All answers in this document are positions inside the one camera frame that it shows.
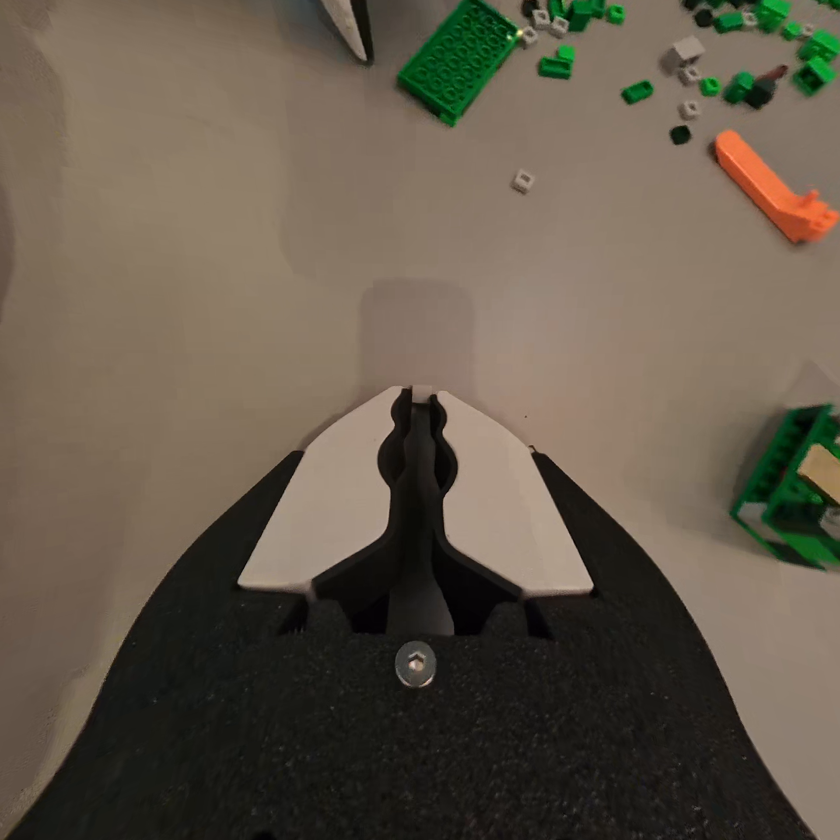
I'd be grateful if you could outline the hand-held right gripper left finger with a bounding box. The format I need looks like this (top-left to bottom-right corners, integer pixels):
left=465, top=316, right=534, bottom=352
left=237, top=386, right=414, bottom=596

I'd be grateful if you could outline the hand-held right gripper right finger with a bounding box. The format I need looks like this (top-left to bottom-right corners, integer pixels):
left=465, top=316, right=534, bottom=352
left=428, top=390, right=596, bottom=599

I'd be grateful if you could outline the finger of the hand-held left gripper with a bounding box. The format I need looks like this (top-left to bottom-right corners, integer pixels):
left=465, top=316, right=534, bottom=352
left=318, top=0, right=375, bottom=64

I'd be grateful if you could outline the green lego baseplate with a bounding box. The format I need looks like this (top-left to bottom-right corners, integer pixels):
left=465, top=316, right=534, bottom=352
left=397, top=0, right=523, bottom=127

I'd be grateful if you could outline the pile of small lego pieces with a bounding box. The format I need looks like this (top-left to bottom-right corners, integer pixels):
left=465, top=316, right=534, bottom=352
left=521, top=0, right=840, bottom=147

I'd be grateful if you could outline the small green lego model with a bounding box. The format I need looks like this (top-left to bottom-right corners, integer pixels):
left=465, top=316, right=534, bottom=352
left=730, top=403, right=840, bottom=569

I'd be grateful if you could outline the light grey lego brick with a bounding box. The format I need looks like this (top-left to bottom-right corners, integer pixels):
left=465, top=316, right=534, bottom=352
left=661, top=36, right=707, bottom=74

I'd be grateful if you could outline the orange brick separator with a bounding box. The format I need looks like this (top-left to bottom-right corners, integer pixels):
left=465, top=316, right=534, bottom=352
left=714, top=130, right=840, bottom=244

